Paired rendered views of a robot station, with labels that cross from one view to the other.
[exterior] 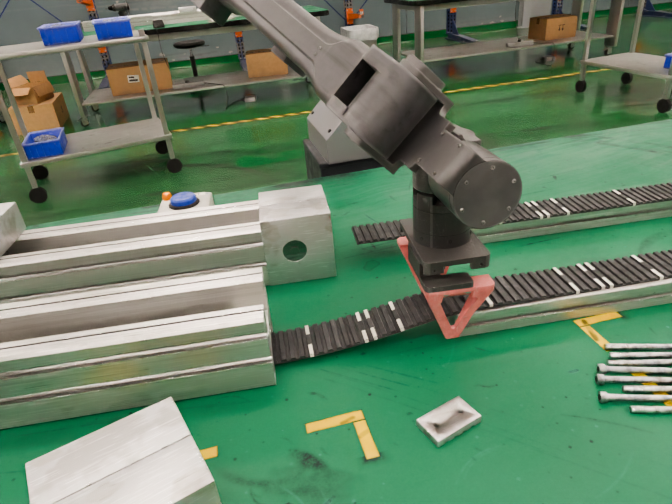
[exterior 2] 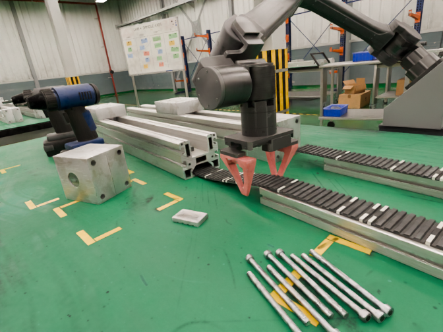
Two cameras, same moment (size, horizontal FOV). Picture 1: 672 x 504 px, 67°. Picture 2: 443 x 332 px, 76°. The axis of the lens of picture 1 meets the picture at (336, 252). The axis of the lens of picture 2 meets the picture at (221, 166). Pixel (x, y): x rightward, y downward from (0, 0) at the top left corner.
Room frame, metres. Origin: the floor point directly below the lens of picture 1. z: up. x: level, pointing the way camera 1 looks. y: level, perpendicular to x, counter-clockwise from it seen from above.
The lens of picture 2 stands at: (0.17, -0.46, 1.01)
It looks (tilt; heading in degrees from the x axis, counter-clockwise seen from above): 20 degrees down; 59
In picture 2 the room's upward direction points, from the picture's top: 6 degrees counter-clockwise
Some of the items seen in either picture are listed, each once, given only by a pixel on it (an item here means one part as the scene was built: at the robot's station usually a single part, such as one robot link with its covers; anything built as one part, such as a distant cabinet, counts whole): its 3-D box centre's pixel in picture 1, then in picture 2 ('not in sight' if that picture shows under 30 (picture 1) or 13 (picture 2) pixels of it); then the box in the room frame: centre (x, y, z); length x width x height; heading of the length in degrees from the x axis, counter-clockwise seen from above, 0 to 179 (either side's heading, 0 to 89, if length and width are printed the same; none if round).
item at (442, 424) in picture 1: (448, 420); (190, 217); (0.32, -0.09, 0.78); 0.05 x 0.03 x 0.01; 118
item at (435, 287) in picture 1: (448, 292); (249, 166); (0.43, -0.11, 0.85); 0.07 x 0.07 x 0.09; 5
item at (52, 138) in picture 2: not in sight; (47, 122); (0.17, 0.64, 0.89); 0.20 x 0.08 x 0.22; 178
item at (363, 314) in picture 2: (665, 362); (324, 282); (0.37, -0.31, 0.78); 0.11 x 0.01 x 0.01; 82
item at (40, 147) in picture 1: (77, 102); (359, 93); (3.39, 1.56, 0.50); 1.03 x 0.55 x 1.01; 113
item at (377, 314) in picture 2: (667, 354); (336, 282); (0.38, -0.32, 0.78); 0.11 x 0.01 x 0.01; 82
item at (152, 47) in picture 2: not in sight; (156, 72); (2.49, 5.73, 0.97); 1.51 x 0.50 x 1.95; 121
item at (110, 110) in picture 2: not in sight; (105, 114); (0.37, 0.72, 0.87); 0.16 x 0.11 x 0.07; 96
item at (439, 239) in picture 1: (441, 219); (258, 121); (0.46, -0.11, 0.92); 0.10 x 0.07 x 0.07; 5
